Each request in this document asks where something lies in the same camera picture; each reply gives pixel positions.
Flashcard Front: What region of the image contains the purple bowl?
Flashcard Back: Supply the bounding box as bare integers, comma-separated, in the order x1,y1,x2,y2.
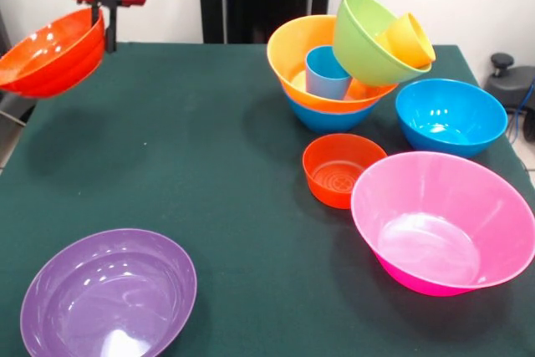
19,228,198,357

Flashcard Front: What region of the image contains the black equipment box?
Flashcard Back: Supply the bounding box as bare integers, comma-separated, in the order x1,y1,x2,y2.
0,12,12,55

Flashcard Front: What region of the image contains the large red-orange bowl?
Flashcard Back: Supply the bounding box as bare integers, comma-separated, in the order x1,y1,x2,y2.
0,8,106,99

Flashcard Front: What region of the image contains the dark green table cloth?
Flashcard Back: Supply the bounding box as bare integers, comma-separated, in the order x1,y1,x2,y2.
0,42,535,357

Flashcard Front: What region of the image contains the blue cup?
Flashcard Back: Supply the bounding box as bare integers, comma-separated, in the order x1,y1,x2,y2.
305,45,354,101

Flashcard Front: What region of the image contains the large orange bowl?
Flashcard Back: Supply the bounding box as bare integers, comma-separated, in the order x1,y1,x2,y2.
266,14,398,115

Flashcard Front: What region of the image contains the black pedestal foot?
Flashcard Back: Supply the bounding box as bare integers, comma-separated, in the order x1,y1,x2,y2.
0,92,37,132
483,53,535,115

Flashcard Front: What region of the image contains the orange cup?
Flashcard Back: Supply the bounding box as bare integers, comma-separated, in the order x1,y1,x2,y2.
374,28,396,55
386,13,436,69

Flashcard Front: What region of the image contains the small red bowl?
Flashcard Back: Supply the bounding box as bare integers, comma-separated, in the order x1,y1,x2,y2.
302,133,389,210

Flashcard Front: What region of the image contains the pink bowl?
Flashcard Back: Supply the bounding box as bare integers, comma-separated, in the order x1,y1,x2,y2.
349,150,535,297

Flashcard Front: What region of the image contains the blue cable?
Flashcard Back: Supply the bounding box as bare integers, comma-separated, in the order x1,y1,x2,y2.
507,79,535,143

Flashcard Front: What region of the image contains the blue cone-shaped bowl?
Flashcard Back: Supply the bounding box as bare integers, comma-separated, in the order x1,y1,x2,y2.
286,95,380,133

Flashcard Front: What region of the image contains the green bowl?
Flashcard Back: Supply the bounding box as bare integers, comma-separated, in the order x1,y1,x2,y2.
333,0,432,87

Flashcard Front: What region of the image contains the blue round bowl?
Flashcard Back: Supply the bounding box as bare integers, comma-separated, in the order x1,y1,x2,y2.
395,78,509,159

